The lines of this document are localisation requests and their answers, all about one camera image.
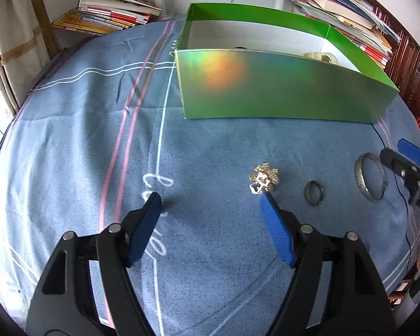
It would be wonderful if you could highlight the silver bangle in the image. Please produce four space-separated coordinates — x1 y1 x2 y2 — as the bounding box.
354 153 388 202

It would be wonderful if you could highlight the dark metal ring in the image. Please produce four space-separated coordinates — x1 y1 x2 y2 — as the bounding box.
302 180 326 206

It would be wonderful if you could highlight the rhinestone flower brooch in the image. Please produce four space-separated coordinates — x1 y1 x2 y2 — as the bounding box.
249 162 279 195

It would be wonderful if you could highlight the cream white wristwatch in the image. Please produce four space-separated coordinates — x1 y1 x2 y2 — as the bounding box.
304 52 339 65

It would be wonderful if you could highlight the dark wooden headboard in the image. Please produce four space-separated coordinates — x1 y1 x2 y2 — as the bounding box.
357 0 420 118

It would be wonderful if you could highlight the blue striped bedsheet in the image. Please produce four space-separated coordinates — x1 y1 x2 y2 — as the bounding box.
0 19 420 335

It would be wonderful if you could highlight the right stack of books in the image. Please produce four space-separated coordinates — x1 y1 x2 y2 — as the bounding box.
275 0 401 69

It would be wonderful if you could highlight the stack of books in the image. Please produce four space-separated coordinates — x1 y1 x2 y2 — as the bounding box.
51 0 162 36
275 0 401 69

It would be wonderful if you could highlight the green cardboard box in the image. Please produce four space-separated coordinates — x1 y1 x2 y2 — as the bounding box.
175 2 398 124

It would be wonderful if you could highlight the beige curtain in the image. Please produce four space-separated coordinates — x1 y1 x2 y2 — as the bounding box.
0 0 61 115

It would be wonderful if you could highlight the left stack of books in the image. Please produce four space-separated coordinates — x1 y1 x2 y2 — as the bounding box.
51 0 162 36

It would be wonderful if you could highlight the black cable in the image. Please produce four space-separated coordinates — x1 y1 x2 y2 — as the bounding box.
370 121 416 281

